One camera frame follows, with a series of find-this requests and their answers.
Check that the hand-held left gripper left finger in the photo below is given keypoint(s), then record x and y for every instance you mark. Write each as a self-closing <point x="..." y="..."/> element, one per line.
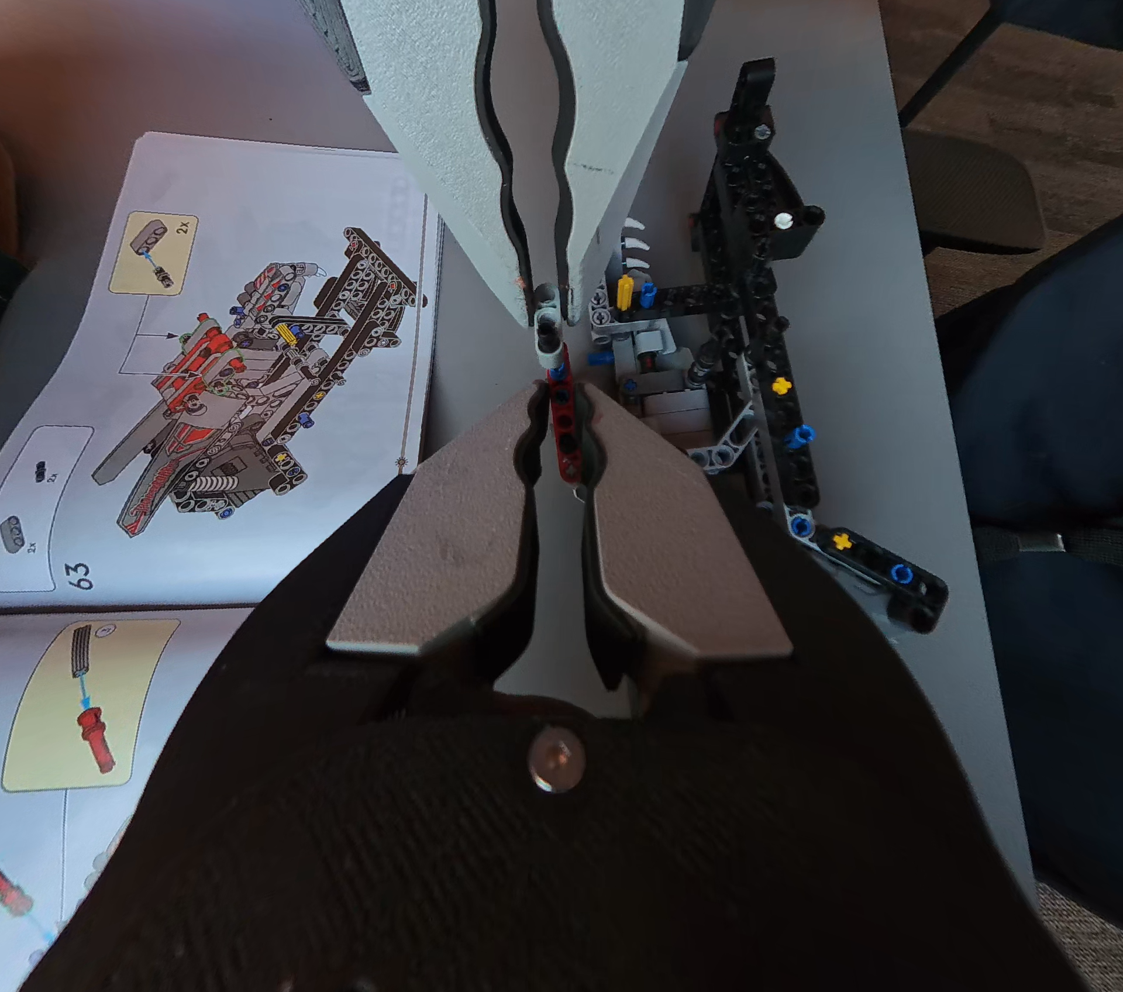
<point x="439" y="553"/>

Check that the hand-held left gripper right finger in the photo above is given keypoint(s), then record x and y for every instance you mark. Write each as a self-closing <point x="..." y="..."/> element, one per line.
<point x="684" y="562"/>

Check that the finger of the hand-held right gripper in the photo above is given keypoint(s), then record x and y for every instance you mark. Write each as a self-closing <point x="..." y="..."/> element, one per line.
<point x="412" y="44"/>
<point x="623" y="44"/>

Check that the light grey two-hole lego beam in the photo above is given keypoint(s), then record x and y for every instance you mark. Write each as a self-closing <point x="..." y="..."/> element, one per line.
<point x="548" y="343"/>

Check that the lego truck chassis model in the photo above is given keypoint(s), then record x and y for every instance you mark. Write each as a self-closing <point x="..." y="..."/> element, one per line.
<point x="754" y="290"/>

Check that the lego instruction booklet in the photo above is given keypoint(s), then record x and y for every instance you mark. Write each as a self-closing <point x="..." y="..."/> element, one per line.
<point x="246" y="237"/>

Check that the dark mesh office chair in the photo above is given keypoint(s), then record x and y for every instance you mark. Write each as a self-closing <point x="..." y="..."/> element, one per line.
<point x="974" y="194"/>

